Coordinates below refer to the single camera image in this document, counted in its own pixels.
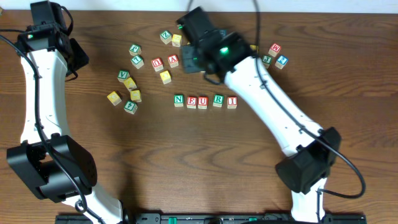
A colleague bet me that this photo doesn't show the red A block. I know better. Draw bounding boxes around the red A block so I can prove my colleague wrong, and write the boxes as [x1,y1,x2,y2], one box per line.
[167,55,179,68]

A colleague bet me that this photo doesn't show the yellow C block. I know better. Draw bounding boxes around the yellow C block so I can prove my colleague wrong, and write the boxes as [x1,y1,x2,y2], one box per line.
[130,90,142,102]

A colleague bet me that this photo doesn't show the red M block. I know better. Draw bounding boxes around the red M block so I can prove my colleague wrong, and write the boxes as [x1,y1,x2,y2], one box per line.
[268,43,282,57]

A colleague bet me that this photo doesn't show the red I block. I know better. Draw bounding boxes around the red I block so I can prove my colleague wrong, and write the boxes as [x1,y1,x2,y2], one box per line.
[227,96,238,109]

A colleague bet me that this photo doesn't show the green N block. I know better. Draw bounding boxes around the green N block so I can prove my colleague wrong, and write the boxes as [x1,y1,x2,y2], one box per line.
[174,95,184,107]

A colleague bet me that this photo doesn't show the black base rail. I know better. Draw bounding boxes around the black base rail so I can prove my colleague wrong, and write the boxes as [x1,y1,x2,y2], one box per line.
[55,211,368,224]

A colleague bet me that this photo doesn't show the blue 2 block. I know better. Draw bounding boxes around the blue 2 block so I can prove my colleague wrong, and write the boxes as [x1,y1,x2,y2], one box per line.
[275,55,289,69]

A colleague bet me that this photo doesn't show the green 7 block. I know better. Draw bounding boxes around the green 7 block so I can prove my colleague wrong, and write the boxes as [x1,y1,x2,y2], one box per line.
[131,55,144,69]

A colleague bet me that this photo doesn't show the yellow G block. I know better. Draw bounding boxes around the yellow G block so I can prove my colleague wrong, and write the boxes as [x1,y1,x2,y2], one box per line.
[107,91,122,106]

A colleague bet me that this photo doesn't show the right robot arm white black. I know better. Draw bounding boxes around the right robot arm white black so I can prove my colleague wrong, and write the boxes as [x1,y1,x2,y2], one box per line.
[187,30,341,223]

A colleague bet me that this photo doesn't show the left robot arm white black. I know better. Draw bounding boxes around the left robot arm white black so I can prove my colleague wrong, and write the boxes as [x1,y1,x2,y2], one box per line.
[7,22,129,223]

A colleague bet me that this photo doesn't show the yellow O block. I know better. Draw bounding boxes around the yellow O block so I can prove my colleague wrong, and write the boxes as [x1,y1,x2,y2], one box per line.
[159,70,172,85]

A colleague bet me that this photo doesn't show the yellow block top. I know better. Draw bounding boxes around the yellow block top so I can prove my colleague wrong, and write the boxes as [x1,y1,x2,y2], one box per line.
[172,34,182,47]

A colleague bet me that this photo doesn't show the green V block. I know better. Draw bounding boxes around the green V block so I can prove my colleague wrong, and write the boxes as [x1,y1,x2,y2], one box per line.
[117,70,130,82]

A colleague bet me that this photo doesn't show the green J block right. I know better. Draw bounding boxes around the green J block right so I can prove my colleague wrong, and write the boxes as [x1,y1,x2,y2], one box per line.
[262,55,272,69]

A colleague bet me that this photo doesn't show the red E block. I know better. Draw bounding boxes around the red E block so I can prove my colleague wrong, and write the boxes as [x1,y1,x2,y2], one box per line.
[187,96,198,109]

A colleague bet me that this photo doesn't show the red u block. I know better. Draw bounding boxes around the red u block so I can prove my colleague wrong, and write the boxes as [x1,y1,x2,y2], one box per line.
[198,96,208,110]
[151,57,164,72]

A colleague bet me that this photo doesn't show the green j block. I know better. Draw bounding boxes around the green j block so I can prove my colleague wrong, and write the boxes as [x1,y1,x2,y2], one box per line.
[262,55,272,69]
[129,44,142,56]

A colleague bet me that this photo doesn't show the yellow K block left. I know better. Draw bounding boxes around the yellow K block left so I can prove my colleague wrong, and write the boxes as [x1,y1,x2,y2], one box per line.
[123,77,137,91]

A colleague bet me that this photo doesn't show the green R block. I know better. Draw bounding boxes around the green R block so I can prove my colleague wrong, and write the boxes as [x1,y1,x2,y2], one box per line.
[213,95,224,108]

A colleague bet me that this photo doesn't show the green Z block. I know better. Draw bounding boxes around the green Z block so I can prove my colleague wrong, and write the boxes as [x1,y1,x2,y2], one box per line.
[160,30,172,45]

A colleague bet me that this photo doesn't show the green J block left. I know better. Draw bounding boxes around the green J block left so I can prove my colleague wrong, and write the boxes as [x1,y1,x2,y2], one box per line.
[129,44,142,56]

